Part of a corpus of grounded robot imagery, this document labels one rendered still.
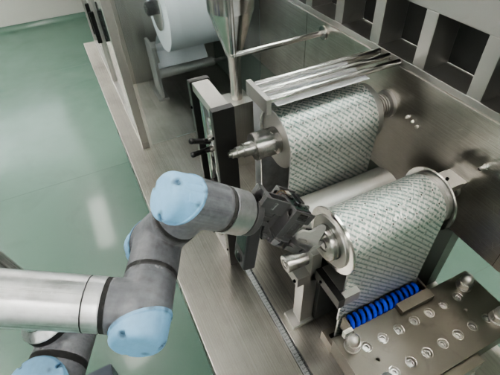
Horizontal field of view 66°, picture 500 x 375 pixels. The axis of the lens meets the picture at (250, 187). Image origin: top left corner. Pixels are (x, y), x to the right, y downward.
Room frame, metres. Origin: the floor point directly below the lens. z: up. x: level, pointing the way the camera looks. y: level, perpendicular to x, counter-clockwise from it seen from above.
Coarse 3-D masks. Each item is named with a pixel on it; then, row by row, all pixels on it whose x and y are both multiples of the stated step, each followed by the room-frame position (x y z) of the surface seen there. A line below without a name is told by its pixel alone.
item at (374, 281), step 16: (432, 240) 0.52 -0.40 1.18; (400, 256) 0.48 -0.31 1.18; (416, 256) 0.50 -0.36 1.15; (368, 272) 0.45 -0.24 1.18; (384, 272) 0.47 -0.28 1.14; (400, 272) 0.49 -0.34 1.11; (416, 272) 0.51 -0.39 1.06; (368, 288) 0.45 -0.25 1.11; (384, 288) 0.47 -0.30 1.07; (352, 304) 0.44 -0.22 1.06
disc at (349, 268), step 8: (320, 208) 0.52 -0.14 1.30; (328, 208) 0.50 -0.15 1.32; (328, 216) 0.50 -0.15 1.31; (336, 216) 0.48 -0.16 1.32; (312, 224) 0.54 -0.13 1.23; (336, 224) 0.47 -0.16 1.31; (344, 232) 0.45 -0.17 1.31; (344, 240) 0.44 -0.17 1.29; (352, 248) 0.43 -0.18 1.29; (352, 256) 0.42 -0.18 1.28; (352, 264) 0.42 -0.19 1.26; (344, 272) 0.43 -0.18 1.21
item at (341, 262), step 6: (432, 180) 0.58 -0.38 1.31; (438, 186) 0.56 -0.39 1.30; (444, 192) 0.55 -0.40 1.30; (444, 198) 0.54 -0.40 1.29; (318, 216) 0.52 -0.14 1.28; (324, 216) 0.50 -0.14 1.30; (318, 222) 0.51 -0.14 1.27; (324, 222) 0.50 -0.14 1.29; (330, 222) 0.48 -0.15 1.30; (336, 228) 0.46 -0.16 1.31; (336, 234) 0.46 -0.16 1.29; (342, 240) 0.44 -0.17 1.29; (342, 246) 0.44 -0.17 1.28; (342, 252) 0.44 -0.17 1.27; (342, 258) 0.43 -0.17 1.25; (336, 264) 0.45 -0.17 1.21; (342, 264) 0.43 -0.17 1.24
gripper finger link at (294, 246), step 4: (280, 240) 0.42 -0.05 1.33; (292, 240) 0.42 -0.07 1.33; (296, 240) 0.43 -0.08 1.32; (284, 244) 0.41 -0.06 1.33; (288, 244) 0.41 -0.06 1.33; (292, 244) 0.41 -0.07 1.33; (296, 244) 0.42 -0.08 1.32; (300, 244) 0.42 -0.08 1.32; (304, 244) 0.43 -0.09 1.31; (284, 248) 0.41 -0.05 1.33; (288, 248) 0.41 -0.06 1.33; (292, 248) 0.41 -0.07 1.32; (296, 248) 0.41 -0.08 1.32; (300, 248) 0.41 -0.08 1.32; (304, 248) 0.43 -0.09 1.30; (308, 248) 0.43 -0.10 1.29; (292, 252) 0.41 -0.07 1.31; (296, 252) 0.41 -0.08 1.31; (300, 252) 0.41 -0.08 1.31; (304, 252) 0.42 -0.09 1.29
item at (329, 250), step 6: (330, 228) 0.48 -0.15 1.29; (324, 234) 0.47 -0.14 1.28; (330, 234) 0.47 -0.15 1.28; (324, 240) 0.47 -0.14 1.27; (330, 240) 0.46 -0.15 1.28; (336, 240) 0.46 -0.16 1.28; (324, 246) 0.46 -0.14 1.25; (330, 246) 0.45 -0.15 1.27; (336, 246) 0.45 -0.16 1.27; (324, 252) 0.46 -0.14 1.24; (330, 252) 0.45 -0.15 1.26; (336, 252) 0.44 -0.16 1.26; (324, 258) 0.46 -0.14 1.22; (330, 258) 0.44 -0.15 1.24; (336, 258) 0.44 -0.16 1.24
